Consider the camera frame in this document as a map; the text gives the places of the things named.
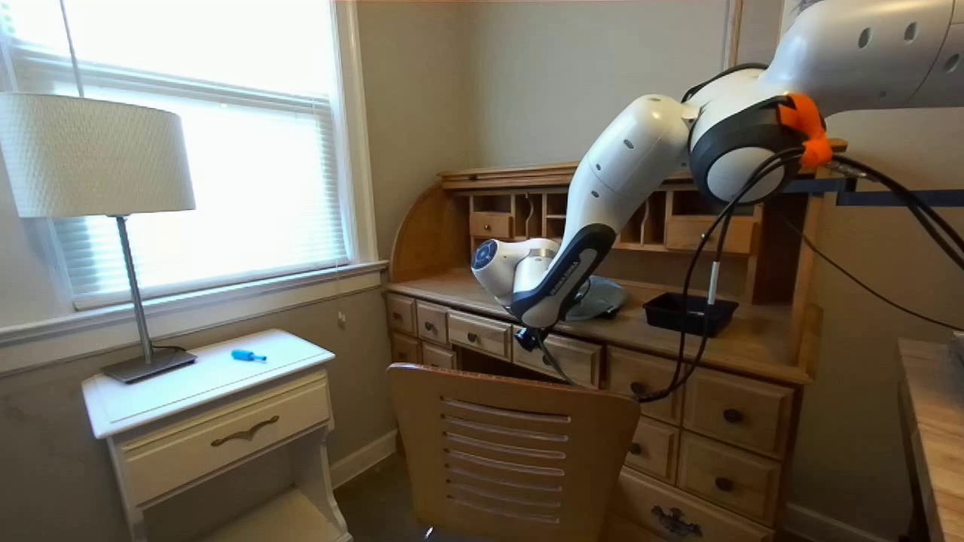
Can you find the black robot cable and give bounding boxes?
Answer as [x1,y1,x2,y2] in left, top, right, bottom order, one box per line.
[629,60,964,406]

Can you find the light wooden slatted chair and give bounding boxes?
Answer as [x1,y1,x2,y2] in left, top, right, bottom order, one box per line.
[389,361,639,542]

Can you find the black tray on desk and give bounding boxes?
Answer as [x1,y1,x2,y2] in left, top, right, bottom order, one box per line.
[645,293,738,336]

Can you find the white table lamp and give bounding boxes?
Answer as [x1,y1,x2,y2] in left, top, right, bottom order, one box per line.
[0,92,195,384]

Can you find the white nightstand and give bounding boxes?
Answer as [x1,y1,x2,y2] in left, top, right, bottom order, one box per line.
[81,328,352,542]

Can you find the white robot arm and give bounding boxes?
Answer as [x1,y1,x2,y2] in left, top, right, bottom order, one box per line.
[470,0,964,348]

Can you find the wooden side table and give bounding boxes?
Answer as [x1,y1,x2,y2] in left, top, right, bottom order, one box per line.
[899,341,964,542]

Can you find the blue cloth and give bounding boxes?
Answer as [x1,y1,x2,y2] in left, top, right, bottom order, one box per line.
[568,277,627,323]

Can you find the central top wooden drawer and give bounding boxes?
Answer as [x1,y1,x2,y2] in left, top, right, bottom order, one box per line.
[512,335,602,387]

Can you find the blue pen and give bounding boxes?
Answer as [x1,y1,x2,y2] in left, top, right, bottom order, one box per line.
[232,348,269,361]

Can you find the white window blinds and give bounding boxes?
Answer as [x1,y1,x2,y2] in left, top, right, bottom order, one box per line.
[4,0,357,305]

